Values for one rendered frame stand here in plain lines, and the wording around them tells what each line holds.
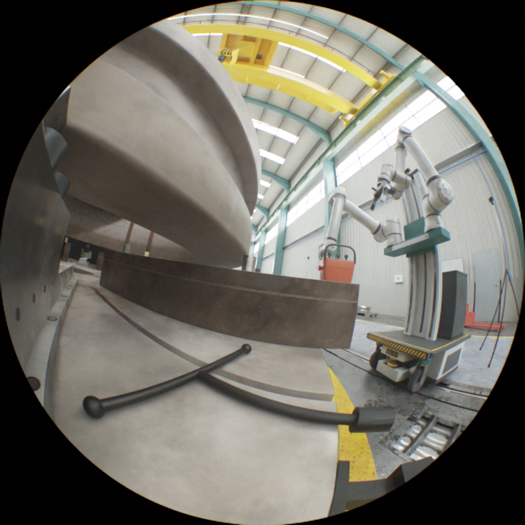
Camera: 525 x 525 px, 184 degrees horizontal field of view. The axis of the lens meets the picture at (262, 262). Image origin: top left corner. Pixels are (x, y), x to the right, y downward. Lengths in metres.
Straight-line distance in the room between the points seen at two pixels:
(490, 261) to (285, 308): 6.67
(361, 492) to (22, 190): 0.51
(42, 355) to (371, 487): 0.63
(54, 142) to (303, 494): 0.54
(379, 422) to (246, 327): 0.76
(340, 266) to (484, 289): 6.22
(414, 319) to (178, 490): 1.63
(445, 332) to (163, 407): 1.64
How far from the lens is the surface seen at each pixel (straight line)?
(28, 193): 0.21
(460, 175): 8.12
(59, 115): 0.45
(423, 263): 1.61
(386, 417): 0.44
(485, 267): 6.84
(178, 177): 0.57
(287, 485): 0.32
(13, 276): 0.22
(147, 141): 0.55
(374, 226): 1.72
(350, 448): 0.82
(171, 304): 1.12
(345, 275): 0.95
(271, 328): 0.89
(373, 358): 1.53
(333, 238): 1.28
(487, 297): 6.77
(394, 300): 7.76
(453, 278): 1.56
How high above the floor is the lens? 0.60
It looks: 9 degrees up
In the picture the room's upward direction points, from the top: 8 degrees clockwise
